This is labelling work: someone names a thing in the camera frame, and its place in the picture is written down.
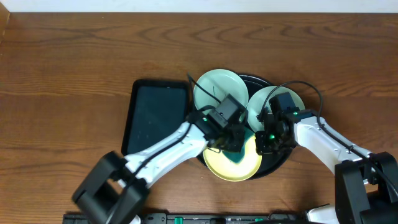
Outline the rectangular black tray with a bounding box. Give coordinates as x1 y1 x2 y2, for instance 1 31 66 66
121 79 189 156

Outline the yellow plate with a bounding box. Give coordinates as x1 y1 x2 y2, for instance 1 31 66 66
202 135 262 182

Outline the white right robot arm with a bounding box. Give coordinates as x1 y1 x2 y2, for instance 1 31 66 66
256 108 397 224

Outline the round black tray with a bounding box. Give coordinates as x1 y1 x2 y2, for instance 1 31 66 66
195 73 295 180

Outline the mint plate with curved mark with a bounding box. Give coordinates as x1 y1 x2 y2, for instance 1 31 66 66
193 69 249 123

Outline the black right camera cable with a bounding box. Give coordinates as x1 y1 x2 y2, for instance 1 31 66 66
260 80 398 187

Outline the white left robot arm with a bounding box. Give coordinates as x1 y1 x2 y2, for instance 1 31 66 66
72 110 244 223

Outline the black camera cable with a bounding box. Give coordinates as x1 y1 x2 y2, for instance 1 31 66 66
260 80 398 187
185 73 223 116

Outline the black left camera cable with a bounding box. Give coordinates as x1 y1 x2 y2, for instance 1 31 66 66
185 73 223 116

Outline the mint plate with straight mark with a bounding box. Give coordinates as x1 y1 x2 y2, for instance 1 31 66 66
247 86 305 132

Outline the green yellow sponge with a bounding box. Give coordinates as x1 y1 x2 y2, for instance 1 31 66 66
222 127 254 164

